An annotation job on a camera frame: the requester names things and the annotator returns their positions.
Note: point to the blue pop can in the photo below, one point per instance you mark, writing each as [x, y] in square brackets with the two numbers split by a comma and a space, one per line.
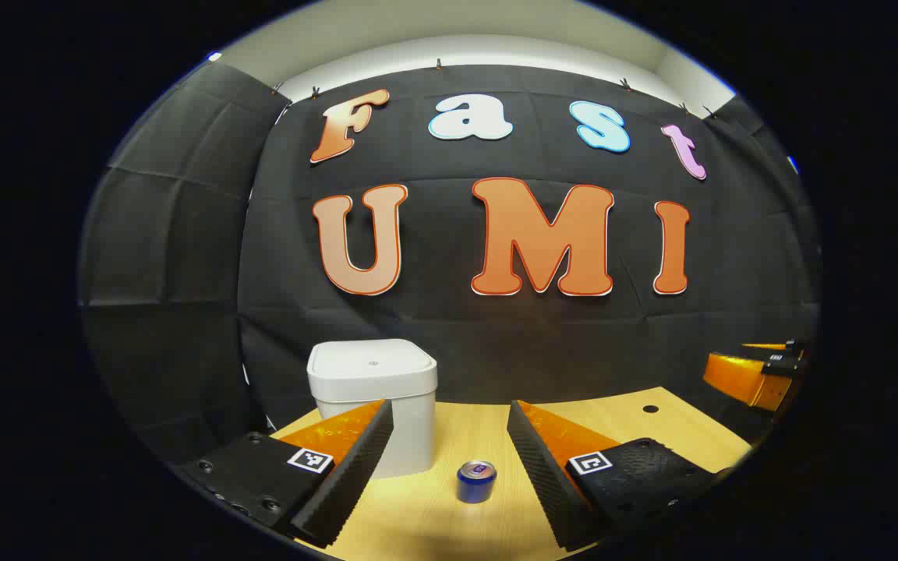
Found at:
[476, 485]

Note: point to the white desktop garbage bin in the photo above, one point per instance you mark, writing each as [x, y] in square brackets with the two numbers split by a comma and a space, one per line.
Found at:
[371, 389]

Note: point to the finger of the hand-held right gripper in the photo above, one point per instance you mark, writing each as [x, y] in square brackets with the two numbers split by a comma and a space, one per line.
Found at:
[793, 346]
[733, 378]

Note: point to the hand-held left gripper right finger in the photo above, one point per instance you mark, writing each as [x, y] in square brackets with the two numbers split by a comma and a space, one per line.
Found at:
[542, 475]

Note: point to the wooden desktop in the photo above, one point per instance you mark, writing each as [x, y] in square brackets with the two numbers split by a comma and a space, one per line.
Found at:
[457, 436]

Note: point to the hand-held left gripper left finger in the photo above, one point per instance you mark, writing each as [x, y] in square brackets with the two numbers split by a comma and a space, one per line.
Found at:
[355, 467]

